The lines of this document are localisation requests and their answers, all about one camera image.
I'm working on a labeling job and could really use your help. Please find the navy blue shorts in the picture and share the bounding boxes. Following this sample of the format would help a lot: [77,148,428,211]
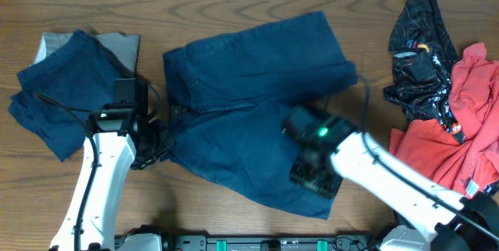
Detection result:
[9,30,135,161]
[163,12,356,219]

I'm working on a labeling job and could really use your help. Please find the orange red t-shirt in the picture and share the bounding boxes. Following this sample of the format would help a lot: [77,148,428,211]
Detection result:
[389,43,498,198]

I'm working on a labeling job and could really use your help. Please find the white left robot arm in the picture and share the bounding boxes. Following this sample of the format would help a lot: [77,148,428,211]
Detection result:
[50,108,173,251]

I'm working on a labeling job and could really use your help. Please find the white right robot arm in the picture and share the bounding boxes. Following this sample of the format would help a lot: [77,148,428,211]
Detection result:
[282,117,498,250]

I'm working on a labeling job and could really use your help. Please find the folded grey garment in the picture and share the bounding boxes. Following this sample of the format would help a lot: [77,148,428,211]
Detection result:
[33,32,140,76]

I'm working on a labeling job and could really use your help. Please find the folded navy blue shorts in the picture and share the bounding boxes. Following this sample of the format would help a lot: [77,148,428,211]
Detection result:
[9,30,135,161]

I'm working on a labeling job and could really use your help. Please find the white garment care label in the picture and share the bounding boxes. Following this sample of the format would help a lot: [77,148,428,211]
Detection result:
[465,179,480,197]

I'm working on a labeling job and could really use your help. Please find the black patterned garment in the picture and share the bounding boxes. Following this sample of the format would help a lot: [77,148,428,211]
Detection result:
[383,0,499,197]

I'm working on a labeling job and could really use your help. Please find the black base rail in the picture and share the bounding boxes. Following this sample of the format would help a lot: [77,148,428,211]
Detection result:
[115,225,387,251]

